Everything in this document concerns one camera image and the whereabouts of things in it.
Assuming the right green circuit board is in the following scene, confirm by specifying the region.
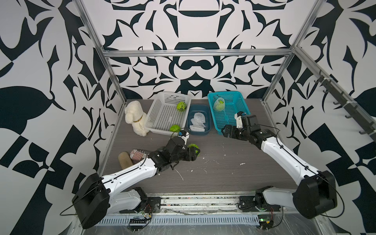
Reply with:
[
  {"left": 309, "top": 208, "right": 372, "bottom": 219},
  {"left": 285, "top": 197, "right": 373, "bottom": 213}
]
[{"left": 257, "top": 215, "right": 274, "bottom": 231}]

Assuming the teal perforated plastic basket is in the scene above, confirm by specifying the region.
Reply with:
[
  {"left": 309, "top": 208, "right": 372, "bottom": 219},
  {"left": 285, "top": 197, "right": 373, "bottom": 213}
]
[{"left": 208, "top": 91, "right": 251, "bottom": 135}]

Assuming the tan wooden cylinder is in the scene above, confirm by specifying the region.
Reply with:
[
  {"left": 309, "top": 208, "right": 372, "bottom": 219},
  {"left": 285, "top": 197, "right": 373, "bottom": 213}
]
[{"left": 118, "top": 152, "right": 133, "bottom": 169}]

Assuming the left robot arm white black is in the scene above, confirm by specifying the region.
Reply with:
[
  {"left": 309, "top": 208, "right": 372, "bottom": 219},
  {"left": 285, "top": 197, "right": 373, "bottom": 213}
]
[{"left": 72, "top": 136, "right": 201, "bottom": 229}]

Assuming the white plush dog toy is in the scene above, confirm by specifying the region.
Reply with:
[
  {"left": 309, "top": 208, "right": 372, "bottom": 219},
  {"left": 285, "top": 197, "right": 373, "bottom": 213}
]
[{"left": 124, "top": 100, "right": 149, "bottom": 137}]

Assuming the dark blue plastic tub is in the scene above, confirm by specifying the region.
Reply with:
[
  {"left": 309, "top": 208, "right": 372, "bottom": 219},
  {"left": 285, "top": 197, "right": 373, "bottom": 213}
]
[{"left": 186, "top": 104, "right": 212, "bottom": 136}]

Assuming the patterned small pouch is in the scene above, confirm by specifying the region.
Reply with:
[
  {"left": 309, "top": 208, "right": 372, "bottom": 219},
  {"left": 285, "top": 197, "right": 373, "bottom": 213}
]
[{"left": 129, "top": 149, "right": 150, "bottom": 162}]

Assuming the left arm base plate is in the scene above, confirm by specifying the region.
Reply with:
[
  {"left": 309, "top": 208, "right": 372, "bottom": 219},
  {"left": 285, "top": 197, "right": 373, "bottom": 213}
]
[{"left": 119, "top": 187, "right": 162, "bottom": 214}]

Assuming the white foam net sleeve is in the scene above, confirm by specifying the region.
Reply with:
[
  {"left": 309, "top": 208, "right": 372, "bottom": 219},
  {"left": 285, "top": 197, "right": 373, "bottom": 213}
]
[{"left": 213, "top": 97, "right": 226, "bottom": 112}]

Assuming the white foam net in tub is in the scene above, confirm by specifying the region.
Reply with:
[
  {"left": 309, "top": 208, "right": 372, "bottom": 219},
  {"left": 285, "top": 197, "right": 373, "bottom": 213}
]
[{"left": 191, "top": 112, "right": 206, "bottom": 127}]

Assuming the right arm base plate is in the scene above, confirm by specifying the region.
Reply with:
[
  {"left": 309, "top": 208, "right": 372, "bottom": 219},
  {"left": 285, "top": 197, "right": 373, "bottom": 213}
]
[{"left": 238, "top": 186, "right": 281, "bottom": 212}]

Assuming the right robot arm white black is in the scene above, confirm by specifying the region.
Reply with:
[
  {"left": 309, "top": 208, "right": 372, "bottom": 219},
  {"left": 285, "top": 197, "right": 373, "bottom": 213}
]
[{"left": 221, "top": 112, "right": 341, "bottom": 219}]

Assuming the white perforated plastic basket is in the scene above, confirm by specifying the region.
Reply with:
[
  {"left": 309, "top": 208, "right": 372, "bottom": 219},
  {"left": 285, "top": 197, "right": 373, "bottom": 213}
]
[{"left": 146, "top": 92, "right": 192, "bottom": 136}]

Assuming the black wall hook rail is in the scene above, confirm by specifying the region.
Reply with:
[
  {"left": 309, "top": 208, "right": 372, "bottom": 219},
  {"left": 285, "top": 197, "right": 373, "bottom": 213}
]
[{"left": 315, "top": 70, "right": 376, "bottom": 142}]

